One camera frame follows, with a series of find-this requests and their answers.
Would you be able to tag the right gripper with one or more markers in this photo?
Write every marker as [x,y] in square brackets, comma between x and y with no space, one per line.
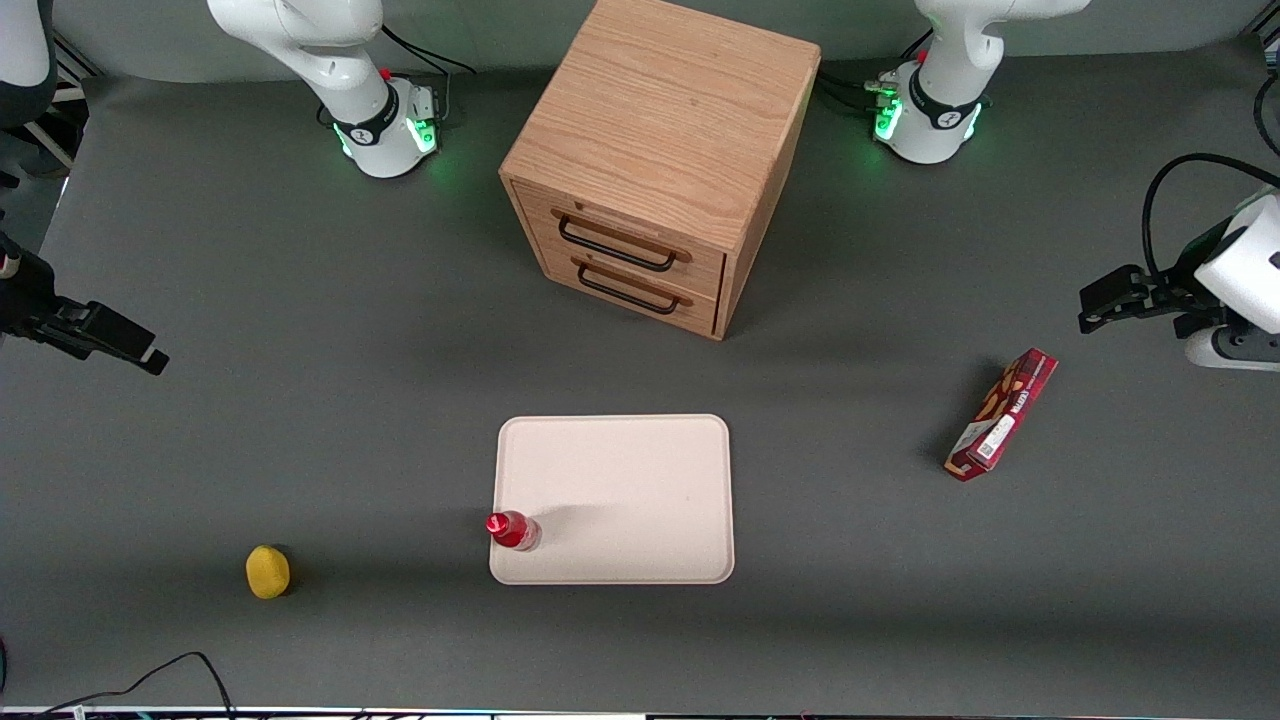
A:
[28,300]

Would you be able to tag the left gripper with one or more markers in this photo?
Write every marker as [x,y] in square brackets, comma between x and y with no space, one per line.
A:
[1173,296]

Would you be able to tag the red coke bottle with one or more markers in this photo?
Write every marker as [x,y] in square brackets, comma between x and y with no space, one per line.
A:
[515,533]

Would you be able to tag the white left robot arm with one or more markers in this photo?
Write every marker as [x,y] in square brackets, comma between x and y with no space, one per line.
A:
[945,90]

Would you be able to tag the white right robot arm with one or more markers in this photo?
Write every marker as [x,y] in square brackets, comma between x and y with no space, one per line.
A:
[340,60]

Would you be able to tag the beige rectangular tray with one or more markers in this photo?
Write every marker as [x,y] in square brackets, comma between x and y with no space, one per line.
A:
[630,490]

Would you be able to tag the red cookie box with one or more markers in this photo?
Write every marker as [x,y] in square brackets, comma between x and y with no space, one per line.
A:
[1003,415]

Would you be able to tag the yellow lemon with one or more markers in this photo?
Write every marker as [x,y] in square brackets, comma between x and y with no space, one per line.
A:
[267,572]

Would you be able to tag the wooden drawer cabinet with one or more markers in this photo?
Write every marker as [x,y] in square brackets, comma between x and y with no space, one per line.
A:
[670,110]

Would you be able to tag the white metal frame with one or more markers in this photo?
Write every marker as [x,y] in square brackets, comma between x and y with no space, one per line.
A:
[65,95]

